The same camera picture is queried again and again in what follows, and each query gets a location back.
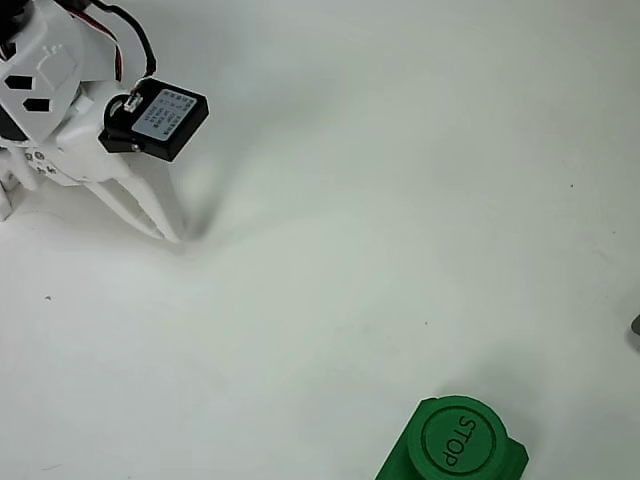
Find black cable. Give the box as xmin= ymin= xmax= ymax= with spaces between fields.
xmin=92 ymin=0 xmax=159 ymax=84

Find black camera module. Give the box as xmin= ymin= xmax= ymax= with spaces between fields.
xmin=97 ymin=74 xmax=211 ymax=163

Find green stop button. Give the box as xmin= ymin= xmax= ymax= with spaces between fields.
xmin=373 ymin=394 xmax=530 ymax=480

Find red and white cable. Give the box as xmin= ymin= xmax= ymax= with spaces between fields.
xmin=74 ymin=8 xmax=126 ymax=84

